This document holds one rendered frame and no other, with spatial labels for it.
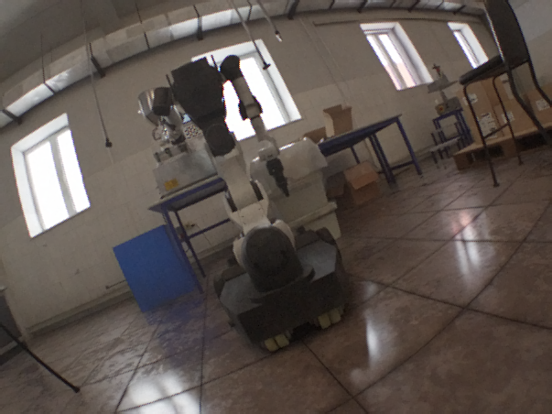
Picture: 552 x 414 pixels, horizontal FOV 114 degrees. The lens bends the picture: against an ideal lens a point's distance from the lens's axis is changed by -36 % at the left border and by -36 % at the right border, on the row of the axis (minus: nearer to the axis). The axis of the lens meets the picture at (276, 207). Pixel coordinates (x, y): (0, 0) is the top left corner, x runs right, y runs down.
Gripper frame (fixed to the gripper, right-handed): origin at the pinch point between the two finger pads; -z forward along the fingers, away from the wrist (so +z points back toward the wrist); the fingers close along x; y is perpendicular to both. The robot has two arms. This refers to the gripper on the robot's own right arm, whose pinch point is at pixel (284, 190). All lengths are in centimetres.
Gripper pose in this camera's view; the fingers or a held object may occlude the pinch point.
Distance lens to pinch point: 158.2
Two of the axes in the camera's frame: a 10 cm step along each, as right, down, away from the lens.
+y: -9.1, 4.0, -0.8
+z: -3.7, -8.9, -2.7
